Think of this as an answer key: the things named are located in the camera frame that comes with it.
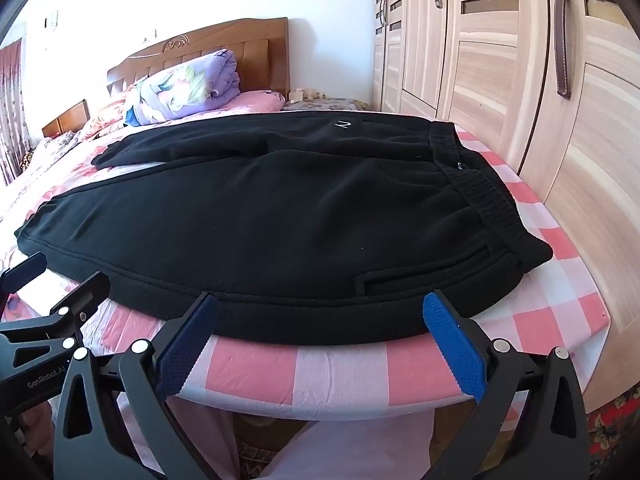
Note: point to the light wood wardrobe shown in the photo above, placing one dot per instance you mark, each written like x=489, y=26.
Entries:
x=488, y=67

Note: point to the black sweatpants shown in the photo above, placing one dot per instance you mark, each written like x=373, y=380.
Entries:
x=312, y=229

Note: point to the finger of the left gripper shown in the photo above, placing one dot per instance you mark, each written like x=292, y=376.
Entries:
x=74, y=310
x=12, y=280

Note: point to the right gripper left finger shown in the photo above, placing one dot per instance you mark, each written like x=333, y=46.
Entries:
x=91, y=439

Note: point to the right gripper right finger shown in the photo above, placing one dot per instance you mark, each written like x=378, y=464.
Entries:
x=551, y=438

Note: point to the pink pillow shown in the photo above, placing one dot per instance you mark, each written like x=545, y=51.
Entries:
x=112, y=117

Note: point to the patterned maroon curtain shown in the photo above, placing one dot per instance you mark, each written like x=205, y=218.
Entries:
x=16, y=141

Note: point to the floral covered side table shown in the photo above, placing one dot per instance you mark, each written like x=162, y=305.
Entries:
x=312, y=99

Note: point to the folded purple floral quilt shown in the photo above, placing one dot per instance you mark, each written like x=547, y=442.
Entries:
x=205, y=83

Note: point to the wooden nightstand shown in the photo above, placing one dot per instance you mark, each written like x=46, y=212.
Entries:
x=72, y=120

